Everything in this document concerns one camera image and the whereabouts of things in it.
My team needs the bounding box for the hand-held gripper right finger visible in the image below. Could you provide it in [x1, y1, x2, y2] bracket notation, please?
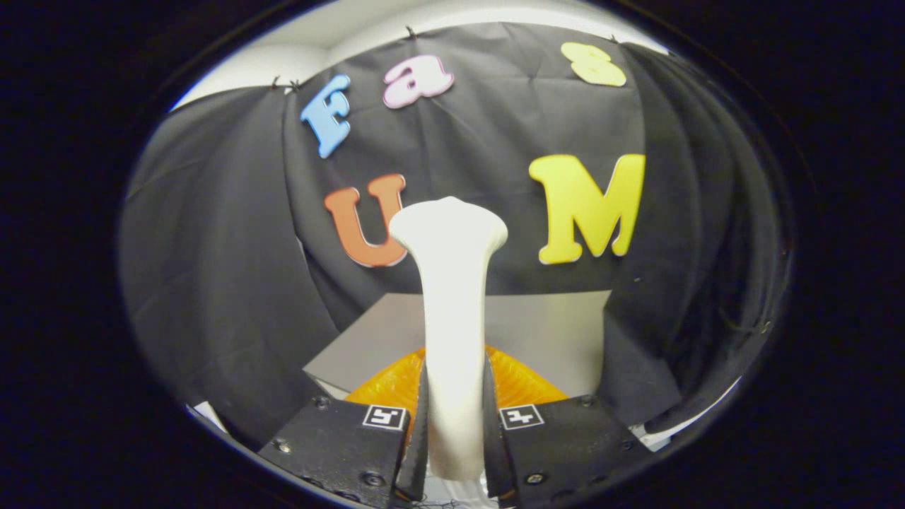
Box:
[482, 344, 655, 503]

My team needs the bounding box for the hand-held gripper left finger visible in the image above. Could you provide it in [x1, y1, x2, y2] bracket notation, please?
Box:
[257, 346, 431, 509]

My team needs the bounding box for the white garment steamer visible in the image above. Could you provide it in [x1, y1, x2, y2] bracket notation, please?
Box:
[388, 196, 509, 483]

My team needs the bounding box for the black jacket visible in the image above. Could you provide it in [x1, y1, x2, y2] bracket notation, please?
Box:
[609, 41, 790, 436]

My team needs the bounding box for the grey cabinet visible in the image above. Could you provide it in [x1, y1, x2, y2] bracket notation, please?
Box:
[303, 289, 613, 401]

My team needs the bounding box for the black backdrop cloth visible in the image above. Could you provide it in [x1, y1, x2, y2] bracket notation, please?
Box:
[117, 21, 708, 453]

